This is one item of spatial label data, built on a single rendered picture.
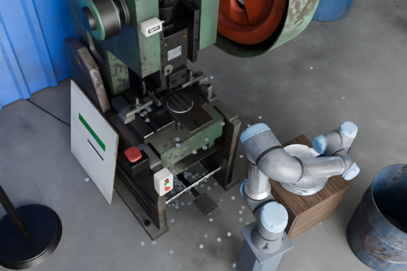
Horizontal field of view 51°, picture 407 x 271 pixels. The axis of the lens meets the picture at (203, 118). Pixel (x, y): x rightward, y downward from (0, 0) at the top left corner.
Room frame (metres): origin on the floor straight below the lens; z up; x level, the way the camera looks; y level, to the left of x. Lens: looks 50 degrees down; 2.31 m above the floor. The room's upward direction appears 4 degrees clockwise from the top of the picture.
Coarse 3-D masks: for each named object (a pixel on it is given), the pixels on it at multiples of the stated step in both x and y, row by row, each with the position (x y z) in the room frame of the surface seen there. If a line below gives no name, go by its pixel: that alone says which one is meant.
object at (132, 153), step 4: (128, 148) 1.10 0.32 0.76; (132, 148) 1.10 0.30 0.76; (136, 148) 1.10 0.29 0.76; (124, 152) 1.08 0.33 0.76; (128, 152) 1.07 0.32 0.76; (132, 152) 1.08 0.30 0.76; (136, 152) 1.08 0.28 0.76; (140, 152) 1.08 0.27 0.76; (128, 156) 1.06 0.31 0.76; (132, 156) 1.06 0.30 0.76; (136, 156) 1.06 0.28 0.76; (140, 156) 1.06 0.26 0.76; (132, 160) 1.04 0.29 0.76
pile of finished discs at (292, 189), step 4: (308, 148) 1.45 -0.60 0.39; (324, 176) 1.27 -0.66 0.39; (280, 184) 1.22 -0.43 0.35; (284, 184) 1.21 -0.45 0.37; (292, 184) 1.21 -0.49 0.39; (324, 184) 1.22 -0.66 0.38; (288, 188) 1.19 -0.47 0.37; (292, 188) 1.18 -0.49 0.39; (316, 188) 1.19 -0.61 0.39; (320, 188) 1.20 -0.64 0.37; (296, 192) 1.17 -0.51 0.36; (300, 192) 1.17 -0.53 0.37; (304, 192) 1.17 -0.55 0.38; (308, 192) 1.17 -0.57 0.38; (312, 192) 1.18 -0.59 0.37
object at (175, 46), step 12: (168, 24) 1.44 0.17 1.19; (180, 24) 1.47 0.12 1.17; (168, 36) 1.38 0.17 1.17; (180, 36) 1.42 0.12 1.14; (168, 48) 1.38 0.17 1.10; (180, 48) 1.42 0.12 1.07; (168, 60) 1.38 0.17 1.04; (180, 60) 1.42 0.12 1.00; (168, 72) 1.36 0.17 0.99; (180, 72) 1.39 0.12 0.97; (168, 84) 1.35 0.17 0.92
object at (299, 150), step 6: (288, 150) 1.42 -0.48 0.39; (294, 150) 1.42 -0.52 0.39; (300, 150) 1.43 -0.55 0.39; (312, 150) 1.43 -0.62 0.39; (300, 156) 1.39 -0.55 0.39; (306, 156) 1.39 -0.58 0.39; (312, 156) 1.39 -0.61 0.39; (300, 180) 1.23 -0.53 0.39; (306, 180) 1.23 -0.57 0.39; (312, 180) 1.23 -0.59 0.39; (318, 180) 1.24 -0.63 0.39; (324, 180) 1.24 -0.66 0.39; (294, 186) 1.19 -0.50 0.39; (300, 186) 1.19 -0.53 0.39; (306, 186) 1.20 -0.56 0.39; (312, 186) 1.20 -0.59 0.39; (318, 186) 1.20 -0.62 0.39
